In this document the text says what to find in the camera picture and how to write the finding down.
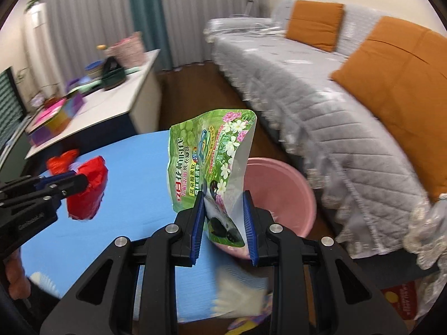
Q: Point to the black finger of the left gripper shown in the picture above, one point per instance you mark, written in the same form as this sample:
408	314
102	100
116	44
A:
60	190

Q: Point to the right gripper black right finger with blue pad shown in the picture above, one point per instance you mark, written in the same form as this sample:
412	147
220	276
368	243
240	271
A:
318	289

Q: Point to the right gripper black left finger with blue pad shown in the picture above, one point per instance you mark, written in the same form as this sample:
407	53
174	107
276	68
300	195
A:
131	285

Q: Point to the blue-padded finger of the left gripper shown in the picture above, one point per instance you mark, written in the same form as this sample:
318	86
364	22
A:
27	184

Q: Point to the small red wrapper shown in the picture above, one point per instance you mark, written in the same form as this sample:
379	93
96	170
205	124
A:
85	205

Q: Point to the green snack bag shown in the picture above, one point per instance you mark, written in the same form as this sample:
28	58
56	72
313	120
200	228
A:
208	154

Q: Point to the person hand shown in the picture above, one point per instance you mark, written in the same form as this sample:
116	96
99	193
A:
19	287

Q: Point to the red plastic bag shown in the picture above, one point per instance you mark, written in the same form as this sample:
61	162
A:
61	164

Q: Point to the red box under sofa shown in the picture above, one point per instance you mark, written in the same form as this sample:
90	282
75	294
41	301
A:
403	299

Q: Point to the colourful gift box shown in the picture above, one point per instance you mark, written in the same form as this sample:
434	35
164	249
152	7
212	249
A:
51	121

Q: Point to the checkered covered television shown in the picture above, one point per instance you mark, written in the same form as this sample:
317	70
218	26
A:
12	108

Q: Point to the blue table cloth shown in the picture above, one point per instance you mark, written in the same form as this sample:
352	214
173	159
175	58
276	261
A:
135	204

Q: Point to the grey quilted sofa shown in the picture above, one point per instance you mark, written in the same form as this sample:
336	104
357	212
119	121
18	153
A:
365	177

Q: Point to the white air conditioner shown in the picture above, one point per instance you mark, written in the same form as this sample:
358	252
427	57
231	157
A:
40	51

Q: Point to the stacked plastic bowls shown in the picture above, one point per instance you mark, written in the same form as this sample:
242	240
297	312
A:
94	70

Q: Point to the white coffee table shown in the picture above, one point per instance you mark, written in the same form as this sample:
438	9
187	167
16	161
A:
129	109

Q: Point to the dark green bowl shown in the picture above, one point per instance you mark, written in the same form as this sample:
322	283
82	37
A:
113	74

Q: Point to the pink plastic bin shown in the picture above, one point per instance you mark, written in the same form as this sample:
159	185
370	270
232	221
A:
276	187

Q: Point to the pink woven basket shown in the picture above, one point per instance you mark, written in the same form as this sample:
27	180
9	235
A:
129	52

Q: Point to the grey curtain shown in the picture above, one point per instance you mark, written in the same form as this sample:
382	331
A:
78	26

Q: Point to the teal curtain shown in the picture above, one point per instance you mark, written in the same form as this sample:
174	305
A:
148	19

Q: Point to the near orange cushion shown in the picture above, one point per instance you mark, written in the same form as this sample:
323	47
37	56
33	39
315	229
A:
399	74

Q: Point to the orange cushion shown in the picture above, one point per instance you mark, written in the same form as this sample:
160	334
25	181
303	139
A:
399	74
315	24

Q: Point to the far orange cushion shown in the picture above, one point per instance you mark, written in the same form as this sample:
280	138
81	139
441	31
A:
315	24

